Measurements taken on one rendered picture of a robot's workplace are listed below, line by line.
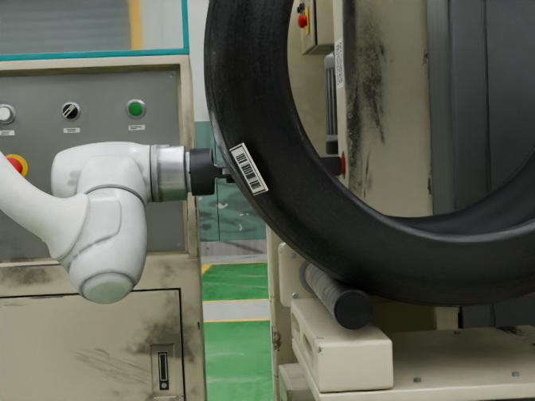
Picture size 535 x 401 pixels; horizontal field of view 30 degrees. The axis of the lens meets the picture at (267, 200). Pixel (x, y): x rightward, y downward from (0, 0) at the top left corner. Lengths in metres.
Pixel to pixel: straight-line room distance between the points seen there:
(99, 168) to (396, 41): 0.49
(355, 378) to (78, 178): 0.57
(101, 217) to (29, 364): 0.54
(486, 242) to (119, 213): 0.54
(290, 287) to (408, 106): 0.33
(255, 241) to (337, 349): 9.17
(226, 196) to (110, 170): 8.85
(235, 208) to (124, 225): 8.92
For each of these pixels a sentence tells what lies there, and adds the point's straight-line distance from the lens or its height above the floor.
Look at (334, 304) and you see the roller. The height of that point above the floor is 0.91.
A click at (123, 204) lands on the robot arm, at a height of 1.02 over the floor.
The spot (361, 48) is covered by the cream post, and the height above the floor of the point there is 1.24.
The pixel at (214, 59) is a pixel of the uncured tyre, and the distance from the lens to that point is 1.16.
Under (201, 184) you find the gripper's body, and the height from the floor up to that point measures 1.04.
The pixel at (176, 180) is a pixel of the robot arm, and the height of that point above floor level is 1.05.
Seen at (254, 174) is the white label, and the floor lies 1.06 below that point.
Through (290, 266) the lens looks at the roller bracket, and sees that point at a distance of 1.50.
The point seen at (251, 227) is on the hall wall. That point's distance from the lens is 10.35.
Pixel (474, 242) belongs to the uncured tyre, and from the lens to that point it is 1.16.
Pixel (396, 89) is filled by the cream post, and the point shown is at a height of 1.17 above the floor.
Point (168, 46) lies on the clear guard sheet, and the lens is 1.86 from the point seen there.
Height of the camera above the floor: 1.09
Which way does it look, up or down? 3 degrees down
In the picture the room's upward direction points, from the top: 2 degrees counter-clockwise
